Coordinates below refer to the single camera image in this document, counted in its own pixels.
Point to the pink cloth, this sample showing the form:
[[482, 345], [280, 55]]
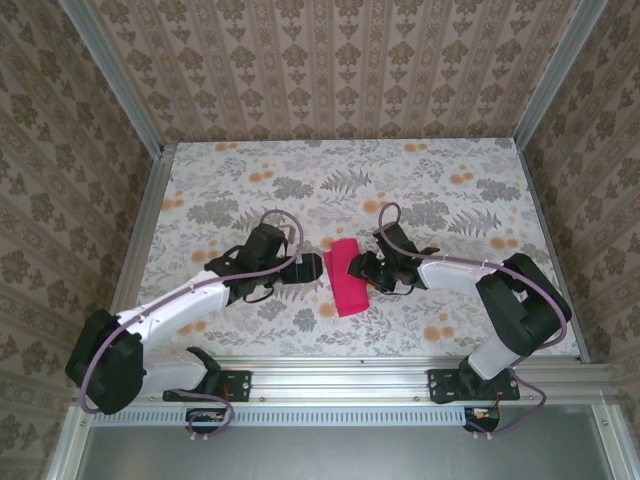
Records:
[[345, 295]]

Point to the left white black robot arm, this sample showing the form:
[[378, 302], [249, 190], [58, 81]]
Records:
[[165, 312]]

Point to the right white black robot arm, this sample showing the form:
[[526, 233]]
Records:
[[520, 310]]

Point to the grey metal sheet panel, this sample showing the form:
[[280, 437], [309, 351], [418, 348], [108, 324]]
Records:
[[350, 455]]

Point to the black controller board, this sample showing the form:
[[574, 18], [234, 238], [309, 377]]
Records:
[[487, 424], [202, 425]]

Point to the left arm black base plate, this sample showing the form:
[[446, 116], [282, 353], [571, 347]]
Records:
[[240, 385]]

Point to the aluminium table side rail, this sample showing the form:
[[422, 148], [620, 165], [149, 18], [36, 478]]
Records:
[[545, 225], [141, 240]]

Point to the long aluminium mounting rail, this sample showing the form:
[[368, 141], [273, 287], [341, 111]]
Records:
[[340, 382]]

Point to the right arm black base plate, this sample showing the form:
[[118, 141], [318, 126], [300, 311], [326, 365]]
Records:
[[442, 387]]

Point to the aluminium frame beam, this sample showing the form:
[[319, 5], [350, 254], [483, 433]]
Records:
[[612, 440], [70, 445]]

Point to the aluminium frame post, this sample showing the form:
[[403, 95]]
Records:
[[552, 75], [117, 80]]

